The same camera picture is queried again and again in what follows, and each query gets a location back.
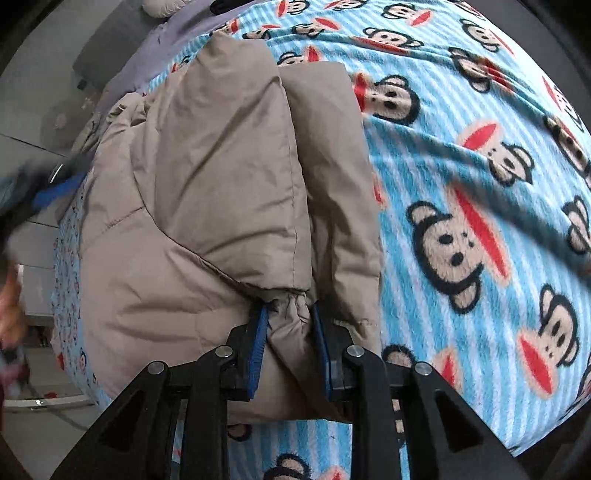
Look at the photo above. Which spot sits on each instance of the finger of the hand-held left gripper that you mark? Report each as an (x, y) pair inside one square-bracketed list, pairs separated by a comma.
[(57, 193)]

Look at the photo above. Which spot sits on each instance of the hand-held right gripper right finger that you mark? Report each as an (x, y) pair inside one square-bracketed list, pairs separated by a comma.
[(323, 350)]

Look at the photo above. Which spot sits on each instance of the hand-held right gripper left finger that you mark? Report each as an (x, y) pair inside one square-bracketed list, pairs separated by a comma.
[(258, 350)]

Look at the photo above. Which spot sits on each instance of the beige puffer jacket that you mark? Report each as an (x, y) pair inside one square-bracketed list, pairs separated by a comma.
[(194, 184)]

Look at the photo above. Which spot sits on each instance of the person's left forearm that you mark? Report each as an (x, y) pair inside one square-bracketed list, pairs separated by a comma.
[(9, 309)]

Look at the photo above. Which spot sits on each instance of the purple bed sheet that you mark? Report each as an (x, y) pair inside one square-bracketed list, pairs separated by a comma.
[(180, 37)]

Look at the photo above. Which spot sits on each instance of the blue monkey print blanket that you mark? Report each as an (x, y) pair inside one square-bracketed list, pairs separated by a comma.
[(461, 138)]

